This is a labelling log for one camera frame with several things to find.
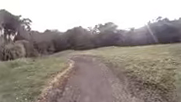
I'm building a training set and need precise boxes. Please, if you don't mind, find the row of trees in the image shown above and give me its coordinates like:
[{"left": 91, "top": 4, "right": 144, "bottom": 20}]
[{"left": 0, "top": 0, "right": 181, "bottom": 68}]

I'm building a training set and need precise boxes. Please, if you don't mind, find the brown dirt track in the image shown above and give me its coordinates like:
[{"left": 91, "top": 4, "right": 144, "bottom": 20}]
[{"left": 15, "top": 45, "right": 150, "bottom": 102}]

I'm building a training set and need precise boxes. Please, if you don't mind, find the green grass field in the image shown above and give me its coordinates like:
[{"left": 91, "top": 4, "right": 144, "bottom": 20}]
[{"left": 52, "top": 34, "right": 181, "bottom": 102}]

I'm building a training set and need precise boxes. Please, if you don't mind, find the green grass verge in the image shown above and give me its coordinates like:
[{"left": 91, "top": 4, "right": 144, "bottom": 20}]
[{"left": 0, "top": 49, "right": 81, "bottom": 102}]

